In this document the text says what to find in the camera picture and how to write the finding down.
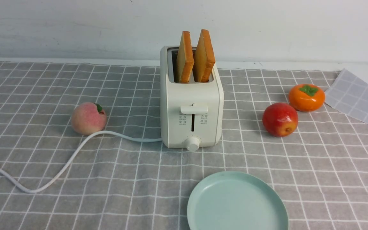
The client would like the white toaster power cord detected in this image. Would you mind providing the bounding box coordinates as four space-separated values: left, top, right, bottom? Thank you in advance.
0 130 163 194

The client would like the red apple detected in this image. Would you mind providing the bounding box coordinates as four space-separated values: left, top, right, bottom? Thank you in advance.
262 103 298 137

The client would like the orange persimmon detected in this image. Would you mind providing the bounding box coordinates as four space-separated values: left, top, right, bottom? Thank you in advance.
288 84 326 112

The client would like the light green plate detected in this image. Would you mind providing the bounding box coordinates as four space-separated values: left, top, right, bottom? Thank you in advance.
187 171 289 230

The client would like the white two-slot toaster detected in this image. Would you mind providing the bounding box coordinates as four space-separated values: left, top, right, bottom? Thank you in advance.
160 46 224 151

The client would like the toast slice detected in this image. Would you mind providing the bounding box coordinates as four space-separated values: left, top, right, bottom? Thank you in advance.
175 31 194 83
193 29 216 82

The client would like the grey checked tablecloth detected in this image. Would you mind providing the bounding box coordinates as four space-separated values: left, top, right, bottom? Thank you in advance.
0 62 368 230

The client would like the pink peach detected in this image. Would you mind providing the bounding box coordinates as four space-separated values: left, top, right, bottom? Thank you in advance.
71 102 107 135

